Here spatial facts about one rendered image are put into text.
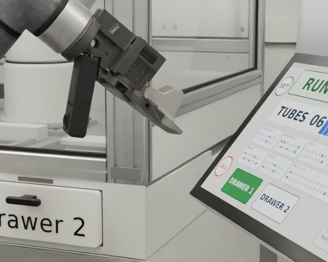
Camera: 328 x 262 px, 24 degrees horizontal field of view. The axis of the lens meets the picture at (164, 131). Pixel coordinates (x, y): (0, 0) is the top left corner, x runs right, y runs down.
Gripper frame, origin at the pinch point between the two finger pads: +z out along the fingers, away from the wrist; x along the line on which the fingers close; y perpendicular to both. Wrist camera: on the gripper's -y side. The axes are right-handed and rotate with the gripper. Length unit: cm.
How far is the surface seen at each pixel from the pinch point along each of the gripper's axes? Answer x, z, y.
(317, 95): -2.3, 14.8, 18.4
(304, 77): 4.8, 14.8, 21.2
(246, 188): -2.0, 14.7, 0.3
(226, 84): 68, 31, 24
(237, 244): 79, 68, -5
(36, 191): 40.5, 1.0, -22.2
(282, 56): 301, 147, 105
